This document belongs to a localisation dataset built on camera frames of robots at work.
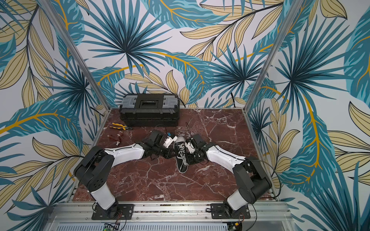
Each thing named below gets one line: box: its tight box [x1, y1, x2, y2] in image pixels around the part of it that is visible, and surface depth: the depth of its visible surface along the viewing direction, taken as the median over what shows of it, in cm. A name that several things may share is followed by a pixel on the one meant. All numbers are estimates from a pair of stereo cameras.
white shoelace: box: [176, 143, 190, 167], surface depth 92 cm
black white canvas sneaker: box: [173, 136, 190, 174], surface depth 90 cm
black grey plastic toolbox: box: [118, 93, 181, 128], surface depth 100 cm
